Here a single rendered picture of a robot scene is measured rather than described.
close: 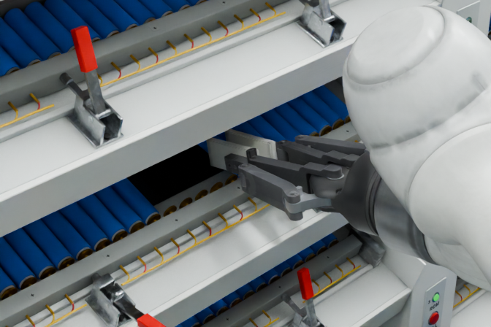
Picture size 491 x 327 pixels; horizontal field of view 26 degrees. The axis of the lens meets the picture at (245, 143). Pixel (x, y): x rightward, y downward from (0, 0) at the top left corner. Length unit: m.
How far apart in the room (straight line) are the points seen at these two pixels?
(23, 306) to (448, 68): 0.45
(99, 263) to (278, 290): 0.31
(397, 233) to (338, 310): 0.40
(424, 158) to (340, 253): 0.63
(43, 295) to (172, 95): 0.21
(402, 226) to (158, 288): 0.25
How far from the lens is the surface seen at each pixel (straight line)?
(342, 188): 0.92
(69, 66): 0.89
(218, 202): 1.05
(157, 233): 1.01
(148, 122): 0.89
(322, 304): 1.27
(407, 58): 0.66
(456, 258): 0.82
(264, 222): 1.08
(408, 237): 0.87
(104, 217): 1.02
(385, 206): 0.88
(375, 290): 1.30
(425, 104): 0.66
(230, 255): 1.04
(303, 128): 1.16
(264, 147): 1.04
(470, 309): 1.59
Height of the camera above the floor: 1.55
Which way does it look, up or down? 31 degrees down
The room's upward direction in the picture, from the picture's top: straight up
